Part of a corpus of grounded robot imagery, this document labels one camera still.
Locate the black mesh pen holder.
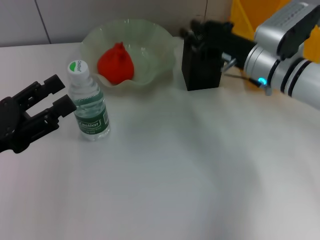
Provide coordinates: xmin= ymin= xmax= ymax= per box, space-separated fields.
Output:
xmin=181 ymin=32 xmax=225 ymax=92

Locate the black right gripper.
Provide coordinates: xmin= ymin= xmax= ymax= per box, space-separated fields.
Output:
xmin=179 ymin=19 xmax=258 ymax=70

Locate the green glass fruit plate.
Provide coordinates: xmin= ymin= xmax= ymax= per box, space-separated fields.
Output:
xmin=81 ymin=18 xmax=176 ymax=89

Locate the yellow plastic bin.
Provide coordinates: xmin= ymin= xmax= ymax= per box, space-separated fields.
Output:
xmin=229 ymin=0 xmax=320 ymax=66

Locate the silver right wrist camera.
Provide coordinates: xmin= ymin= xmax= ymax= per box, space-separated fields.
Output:
xmin=254 ymin=2 xmax=320 ymax=61

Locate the clear green-label water bottle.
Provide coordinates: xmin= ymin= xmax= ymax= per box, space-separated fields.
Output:
xmin=66 ymin=59 xmax=111 ymax=142

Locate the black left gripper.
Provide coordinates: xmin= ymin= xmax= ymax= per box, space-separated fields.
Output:
xmin=0 ymin=73 xmax=77 ymax=155

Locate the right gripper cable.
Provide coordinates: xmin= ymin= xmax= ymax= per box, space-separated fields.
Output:
xmin=221 ymin=58 xmax=273 ymax=96

